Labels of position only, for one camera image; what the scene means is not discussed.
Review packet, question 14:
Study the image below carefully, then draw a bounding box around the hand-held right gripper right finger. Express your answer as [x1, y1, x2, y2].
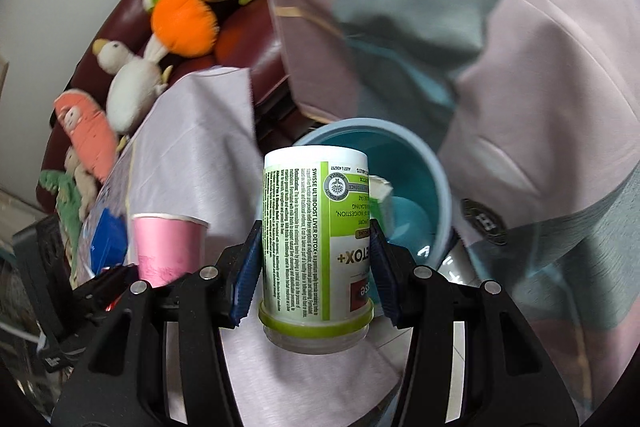
[370, 227, 596, 427]

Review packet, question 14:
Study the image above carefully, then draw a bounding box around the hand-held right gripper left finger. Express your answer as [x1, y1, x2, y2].
[50, 219, 264, 427]

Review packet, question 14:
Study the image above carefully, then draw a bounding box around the white and green supplement bottle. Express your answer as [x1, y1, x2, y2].
[257, 147, 376, 354]

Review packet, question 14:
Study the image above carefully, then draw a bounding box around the pink paper cup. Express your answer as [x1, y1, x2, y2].
[131, 213, 209, 289]

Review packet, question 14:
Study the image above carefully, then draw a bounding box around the blue plastic bin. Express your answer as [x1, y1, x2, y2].
[290, 118, 454, 269]

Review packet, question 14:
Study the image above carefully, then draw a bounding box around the blue plastic box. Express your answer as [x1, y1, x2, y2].
[90, 207, 129, 271]

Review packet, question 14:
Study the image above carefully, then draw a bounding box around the green dinosaur plush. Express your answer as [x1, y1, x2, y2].
[39, 170, 84, 254]

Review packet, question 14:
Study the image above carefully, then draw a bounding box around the beige plush toy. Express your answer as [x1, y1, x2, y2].
[64, 147, 99, 221]

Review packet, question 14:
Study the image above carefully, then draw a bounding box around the pink tablecloth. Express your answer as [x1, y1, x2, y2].
[70, 67, 407, 427]

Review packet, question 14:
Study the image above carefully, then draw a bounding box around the pink carrot plush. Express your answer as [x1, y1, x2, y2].
[54, 90, 119, 184]

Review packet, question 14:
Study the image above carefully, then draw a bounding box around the dark red leather sofa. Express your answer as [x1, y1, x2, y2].
[37, 0, 301, 214]

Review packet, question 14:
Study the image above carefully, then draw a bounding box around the white duck plush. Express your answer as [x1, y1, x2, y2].
[92, 38, 174, 134]

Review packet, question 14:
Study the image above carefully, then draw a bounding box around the orange carrot bunny plush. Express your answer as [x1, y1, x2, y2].
[139, 0, 221, 66]

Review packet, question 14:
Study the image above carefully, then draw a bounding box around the pink and grey patchwork blanket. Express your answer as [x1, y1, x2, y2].
[260, 0, 640, 408]

